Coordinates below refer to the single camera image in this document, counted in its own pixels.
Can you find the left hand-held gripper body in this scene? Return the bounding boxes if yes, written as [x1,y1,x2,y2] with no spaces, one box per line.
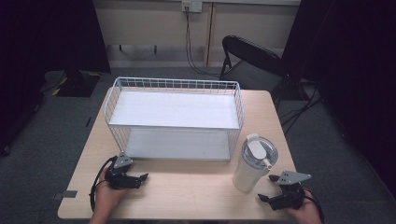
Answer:
[105,151,141,189]

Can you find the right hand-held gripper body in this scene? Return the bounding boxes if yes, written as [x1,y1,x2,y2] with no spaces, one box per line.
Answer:
[270,170,313,212]

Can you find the white tumbler cup with lid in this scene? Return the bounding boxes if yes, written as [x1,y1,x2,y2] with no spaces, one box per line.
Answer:
[233,133,279,193]

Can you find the white wire shelf rack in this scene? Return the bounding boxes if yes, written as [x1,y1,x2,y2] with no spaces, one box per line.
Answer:
[104,77,246,162]

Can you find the person's left hand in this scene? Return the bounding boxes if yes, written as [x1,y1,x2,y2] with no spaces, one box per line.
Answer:
[92,167,129,217]

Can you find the person's right hand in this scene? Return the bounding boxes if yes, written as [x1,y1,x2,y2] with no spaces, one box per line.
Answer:
[286,189,323,224]

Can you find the grey floor tape strip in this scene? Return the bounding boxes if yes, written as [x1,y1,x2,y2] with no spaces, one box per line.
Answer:
[52,189,78,201]

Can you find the stand base with yellow tape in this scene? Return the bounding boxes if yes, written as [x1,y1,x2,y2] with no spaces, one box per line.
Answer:
[39,69,102,98]

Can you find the black folding chair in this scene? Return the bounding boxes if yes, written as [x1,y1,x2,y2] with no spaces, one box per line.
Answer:
[219,35,287,94]

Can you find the large black curtain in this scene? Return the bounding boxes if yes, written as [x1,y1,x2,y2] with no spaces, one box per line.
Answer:
[0,0,112,153]
[280,0,396,200]

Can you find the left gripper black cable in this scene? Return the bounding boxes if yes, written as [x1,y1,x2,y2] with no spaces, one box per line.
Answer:
[89,156,119,213]

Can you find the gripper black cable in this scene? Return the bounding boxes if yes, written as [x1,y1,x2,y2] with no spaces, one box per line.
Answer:
[89,156,119,213]
[303,187,325,224]

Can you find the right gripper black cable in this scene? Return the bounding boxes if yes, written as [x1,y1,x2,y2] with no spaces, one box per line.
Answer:
[303,187,325,224]

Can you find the black floor cables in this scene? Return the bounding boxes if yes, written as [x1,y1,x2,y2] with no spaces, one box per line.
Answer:
[277,78,323,135]

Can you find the black wall outlet cable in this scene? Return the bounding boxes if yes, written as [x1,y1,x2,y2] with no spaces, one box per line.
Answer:
[185,8,222,78]

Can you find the white wall outlet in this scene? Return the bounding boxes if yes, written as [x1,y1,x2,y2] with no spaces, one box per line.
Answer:
[181,0,204,14]

